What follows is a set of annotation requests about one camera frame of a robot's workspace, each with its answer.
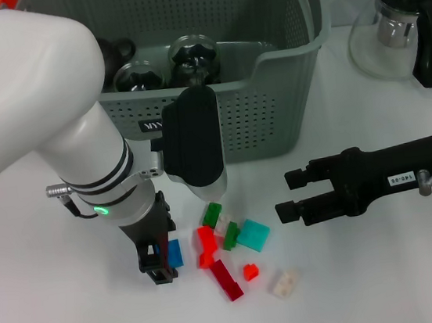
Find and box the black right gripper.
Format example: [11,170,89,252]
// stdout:
[268,135,432,230]

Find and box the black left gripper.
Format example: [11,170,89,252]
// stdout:
[115,188,184,290]

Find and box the blue square toy brick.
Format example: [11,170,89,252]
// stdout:
[165,239,185,270]

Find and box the bright red long brick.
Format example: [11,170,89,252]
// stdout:
[196,224,220,257]

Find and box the glass jar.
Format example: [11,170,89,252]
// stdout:
[111,57,168,96]
[164,31,225,90]

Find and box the grey perforated plastic storage bin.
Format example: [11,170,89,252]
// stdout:
[18,0,347,188]

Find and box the dark red long brick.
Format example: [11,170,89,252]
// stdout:
[208,257,245,303]

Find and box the teal square toy brick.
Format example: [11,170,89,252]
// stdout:
[234,216,274,255]

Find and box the green toy brick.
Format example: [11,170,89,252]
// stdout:
[200,201,225,228]
[218,221,243,252]

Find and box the small white toy brick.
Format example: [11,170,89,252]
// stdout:
[211,213,237,238]

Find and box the tiny red toy brick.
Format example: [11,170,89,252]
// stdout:
[242,262,262,283]

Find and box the translucent white toy brick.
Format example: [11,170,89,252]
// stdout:
[267,266,303,300]

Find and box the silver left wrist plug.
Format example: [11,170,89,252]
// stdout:
[44,181,75,199]

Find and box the black clay teapot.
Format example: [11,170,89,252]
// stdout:
[98,35,140,81]

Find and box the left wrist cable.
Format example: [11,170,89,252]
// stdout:
[65,199,102,222]

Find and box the glass pitcher black handle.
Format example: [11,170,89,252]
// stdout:
[342,0,432,98]

